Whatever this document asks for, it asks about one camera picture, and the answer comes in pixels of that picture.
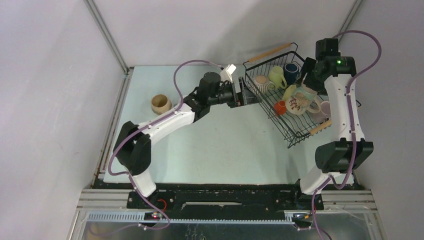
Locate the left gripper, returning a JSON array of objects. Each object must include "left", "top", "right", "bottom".
[{"left": 208, "top": 77, "right": 261, "bottom": 109}]

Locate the floral patterned mug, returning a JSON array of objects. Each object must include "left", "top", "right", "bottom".
[{"left": 285, "top": 86, "right": 321, "bottom": 116}]

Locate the beige ceramic cup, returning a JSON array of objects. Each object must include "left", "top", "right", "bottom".
[{"left": 150, "top": 94, "right": 172, "bottom": 115}]

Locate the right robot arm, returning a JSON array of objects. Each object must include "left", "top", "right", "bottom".
[{"left": 290, "top": 38, "right": 374, "bottom": 209}]

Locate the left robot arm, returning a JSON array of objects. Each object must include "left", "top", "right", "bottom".
[{"left": 111, "top": 72, "right": 258, "bottom": 208}]

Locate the white ribbed cup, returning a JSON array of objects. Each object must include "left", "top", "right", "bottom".
[{"left": 252, "top": 75, "right": 276, "bottom": 96}]

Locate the dark blue mug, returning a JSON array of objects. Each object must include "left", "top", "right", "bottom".
[{"left": 283, "top": 62, "right": 301, "bottom": 85}]

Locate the yellow mug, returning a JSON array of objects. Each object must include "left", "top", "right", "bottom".
[{"left": 281, "top": 84, "right": 297, "bottom": 102}]

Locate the light green mug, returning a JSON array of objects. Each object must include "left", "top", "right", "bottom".
[{"left": 268, "top": 66, "right": 288, "bottom": 90}]

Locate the orange small cup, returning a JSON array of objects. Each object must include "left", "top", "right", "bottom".
[{"left": 273, "top": 100, "right": 287, "bottom": 116}]

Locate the lilac mug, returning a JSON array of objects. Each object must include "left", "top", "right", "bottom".
[{"left": 311, "top": 101, "right": 331, "bottom": 124}]

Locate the black wire dish rack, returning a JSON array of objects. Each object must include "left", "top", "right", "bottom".
[{"left": 242, "top": 42, "right": 363, "bottom": 149}]

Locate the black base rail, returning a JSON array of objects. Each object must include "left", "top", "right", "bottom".
[{"left": 126, "top": 183, "right": 324, "bottom": 221}]

